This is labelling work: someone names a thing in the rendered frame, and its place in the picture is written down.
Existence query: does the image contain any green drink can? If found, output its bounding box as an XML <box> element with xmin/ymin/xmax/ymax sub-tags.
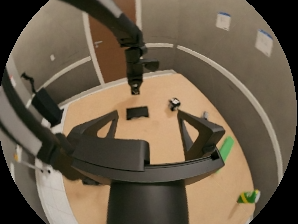
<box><xmin>238</xmin><ymin>192</ymin><xmax>260</xmax><ymax>205</ymax></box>

